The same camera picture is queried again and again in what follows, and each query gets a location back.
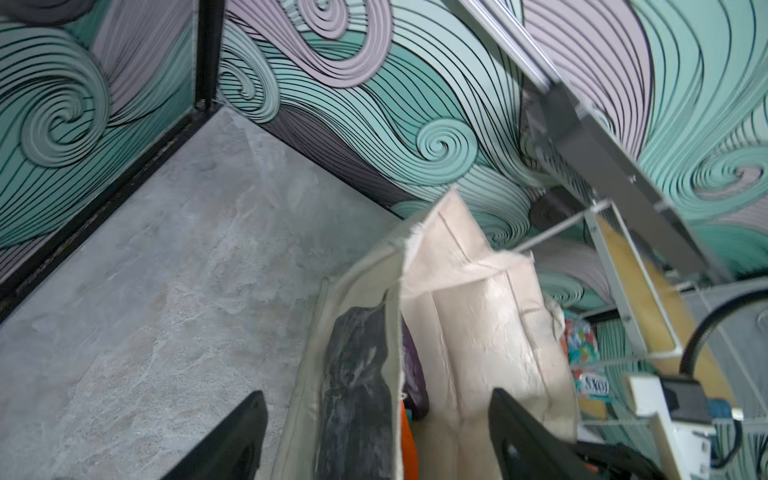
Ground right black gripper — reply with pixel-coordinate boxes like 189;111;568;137
569;441;666;480

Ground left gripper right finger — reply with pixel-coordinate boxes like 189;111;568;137
488;388;582;479

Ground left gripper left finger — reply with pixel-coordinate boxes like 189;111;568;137
162;391;268;480

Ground small carrot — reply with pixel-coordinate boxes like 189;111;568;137
400;402;419;480

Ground purple eggplant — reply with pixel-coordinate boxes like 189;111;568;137
401;319;430;421

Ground beige canvas tote bag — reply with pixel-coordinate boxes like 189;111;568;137
272;190;579;479

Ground green Fox's candy bag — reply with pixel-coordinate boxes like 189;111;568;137
561;311;611;403

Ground white wooden shelf rack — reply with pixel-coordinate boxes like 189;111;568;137
531;207;767;423

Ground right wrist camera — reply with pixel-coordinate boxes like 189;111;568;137
623;374;744;479

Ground black metal wall tray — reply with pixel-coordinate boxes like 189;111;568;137
522;83;735;284

